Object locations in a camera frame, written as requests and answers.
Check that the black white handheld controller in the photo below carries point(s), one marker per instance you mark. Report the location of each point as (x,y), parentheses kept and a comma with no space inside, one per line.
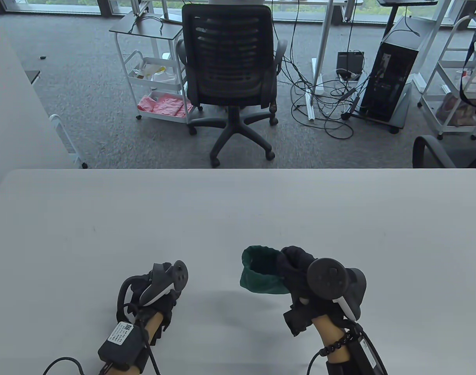
(163,285)
(327,279)

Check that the pink plastic bags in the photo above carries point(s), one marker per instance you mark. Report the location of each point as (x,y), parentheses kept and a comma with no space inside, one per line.
(163,104)

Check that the person's left forearm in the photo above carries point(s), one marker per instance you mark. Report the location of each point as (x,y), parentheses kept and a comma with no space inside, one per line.
(154,326)

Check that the person's left hand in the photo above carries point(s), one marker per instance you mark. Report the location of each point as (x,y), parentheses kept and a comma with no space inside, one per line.
(165,308)

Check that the brown plastic bag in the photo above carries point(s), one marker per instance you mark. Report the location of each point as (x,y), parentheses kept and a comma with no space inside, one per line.
(456,111)

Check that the white desk frame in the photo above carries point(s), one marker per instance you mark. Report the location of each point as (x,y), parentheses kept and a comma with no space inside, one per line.
(433,39)
(323,39)

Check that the black wheeled computer stand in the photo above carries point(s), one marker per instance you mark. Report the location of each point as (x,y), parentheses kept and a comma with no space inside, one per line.
(400,113)

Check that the black standing desk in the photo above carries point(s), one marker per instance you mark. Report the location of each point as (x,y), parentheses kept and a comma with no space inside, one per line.
(394,19)

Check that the black mesh office chair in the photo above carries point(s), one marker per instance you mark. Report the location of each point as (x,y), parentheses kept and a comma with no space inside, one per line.
(226,58)

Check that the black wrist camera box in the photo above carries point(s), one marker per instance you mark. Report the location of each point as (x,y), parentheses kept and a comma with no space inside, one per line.
(122,340)
(368,355)

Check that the clear plastic bags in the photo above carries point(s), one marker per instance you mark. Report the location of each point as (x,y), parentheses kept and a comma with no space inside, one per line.
(161,76)

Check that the black computer tower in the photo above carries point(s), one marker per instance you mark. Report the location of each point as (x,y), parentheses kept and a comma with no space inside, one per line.
(390,78)

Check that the black box on floor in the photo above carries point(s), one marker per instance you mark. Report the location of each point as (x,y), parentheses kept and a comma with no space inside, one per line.
(350,61)

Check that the white power strip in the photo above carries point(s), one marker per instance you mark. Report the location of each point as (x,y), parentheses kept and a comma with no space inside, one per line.
(311,107)

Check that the person's right forearm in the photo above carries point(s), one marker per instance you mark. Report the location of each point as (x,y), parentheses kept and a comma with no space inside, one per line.
(329,332)

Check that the black chair armrest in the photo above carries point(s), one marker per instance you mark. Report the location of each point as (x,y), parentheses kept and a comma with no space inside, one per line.
(421,150)

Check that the person's right hand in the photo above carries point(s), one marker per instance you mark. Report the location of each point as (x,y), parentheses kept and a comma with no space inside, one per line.
(296,269)

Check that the white cart with black top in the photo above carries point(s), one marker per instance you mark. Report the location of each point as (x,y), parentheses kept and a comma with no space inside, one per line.
(171,31)

